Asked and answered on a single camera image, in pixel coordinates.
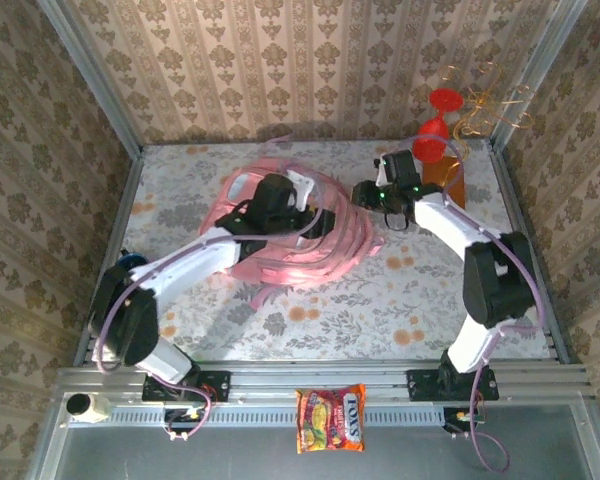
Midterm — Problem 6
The pink backpack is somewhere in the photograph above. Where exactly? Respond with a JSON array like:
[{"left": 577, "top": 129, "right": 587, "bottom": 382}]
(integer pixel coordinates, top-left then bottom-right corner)
[{"left": 199, "top": 132, "right": 387, "bottom": 312}]

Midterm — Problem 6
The orange wooden board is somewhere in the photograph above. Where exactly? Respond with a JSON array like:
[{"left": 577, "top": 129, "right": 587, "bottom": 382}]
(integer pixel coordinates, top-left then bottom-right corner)
[{"left": 422, "top": 154, "right": 468, "bottom": 209}]

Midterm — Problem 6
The red goblet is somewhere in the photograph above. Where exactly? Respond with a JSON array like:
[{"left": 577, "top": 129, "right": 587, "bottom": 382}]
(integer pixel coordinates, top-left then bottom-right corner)
[{"left": 411, "top": 87, "right": 465, "bottom": 164}]

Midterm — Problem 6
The floral table cover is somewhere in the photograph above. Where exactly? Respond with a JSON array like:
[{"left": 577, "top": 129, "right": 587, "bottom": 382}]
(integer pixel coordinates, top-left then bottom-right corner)
[{"left": 92, "top": 142, "right": 551, "bottom": 362}]

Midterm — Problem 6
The blue mug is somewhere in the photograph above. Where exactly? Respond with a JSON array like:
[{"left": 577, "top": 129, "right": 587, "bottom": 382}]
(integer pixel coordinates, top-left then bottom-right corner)
[{"left": 117, "top": 249, "right": 149, "bottom": 272}]

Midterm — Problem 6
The orange candy bag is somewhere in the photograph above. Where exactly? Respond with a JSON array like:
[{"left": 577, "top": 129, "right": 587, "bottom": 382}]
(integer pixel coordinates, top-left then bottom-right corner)
[{"left": 294, "top": 383, "right": 367, "bottom": 455}]

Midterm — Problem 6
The small black controller board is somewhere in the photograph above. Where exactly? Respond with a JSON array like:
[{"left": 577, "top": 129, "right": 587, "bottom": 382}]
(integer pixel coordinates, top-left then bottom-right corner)
[
  {"left": 442, "top": 407, "right": 486, "bottom": 434},
  {"left": 163, "top": 407, "right": 206, "bottom": 427}
]

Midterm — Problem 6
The gold wire ornament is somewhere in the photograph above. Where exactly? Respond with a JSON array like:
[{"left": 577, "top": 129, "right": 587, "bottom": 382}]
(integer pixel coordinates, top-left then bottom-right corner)
[{"left": 439, "top": 62, "right": 539, "bottom": 166}]

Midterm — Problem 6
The aluminium cage frame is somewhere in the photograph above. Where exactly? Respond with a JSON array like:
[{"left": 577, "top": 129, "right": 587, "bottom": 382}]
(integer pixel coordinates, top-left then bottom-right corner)
[{"left": 27, "top": 0, "right": 600, "bottom": 480}]

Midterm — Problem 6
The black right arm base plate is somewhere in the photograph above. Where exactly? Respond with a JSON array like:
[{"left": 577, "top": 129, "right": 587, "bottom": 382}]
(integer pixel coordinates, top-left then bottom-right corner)
[{"left": 406, "top": 368, "right": 500, "bottom": 403}]

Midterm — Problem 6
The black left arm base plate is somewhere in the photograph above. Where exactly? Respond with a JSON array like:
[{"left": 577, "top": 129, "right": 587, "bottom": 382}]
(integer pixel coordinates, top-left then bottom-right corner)
[{"left": 142, "top": 369, "right": 231, "bottom": 403}]

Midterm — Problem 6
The grey slotted cable duct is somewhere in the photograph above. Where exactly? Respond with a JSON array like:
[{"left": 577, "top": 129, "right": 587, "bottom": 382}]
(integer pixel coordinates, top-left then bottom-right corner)
[{"left": 109, "top": 403, "right": 446, "bottom": 427}]

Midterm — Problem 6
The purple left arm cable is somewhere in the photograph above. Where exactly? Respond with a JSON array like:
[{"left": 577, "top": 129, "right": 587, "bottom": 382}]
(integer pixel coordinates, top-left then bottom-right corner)
[{"left": 92, "top": 167, "right": 327, "bottom": 442}]

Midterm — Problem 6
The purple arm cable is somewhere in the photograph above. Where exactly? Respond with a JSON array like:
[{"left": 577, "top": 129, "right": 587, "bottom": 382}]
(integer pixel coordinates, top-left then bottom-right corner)
[
  {"left": 404, "top": 134, "right": 549, "bottom": 474},
  {"left": 92, "top": 167, "right": 327, "bottom": 442}
]

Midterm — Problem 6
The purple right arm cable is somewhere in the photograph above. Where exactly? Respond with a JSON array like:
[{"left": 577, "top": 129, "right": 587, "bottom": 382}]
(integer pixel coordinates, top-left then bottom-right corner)
[{"left": 404, "top": 134, "right": 549, "bottom": 474}]

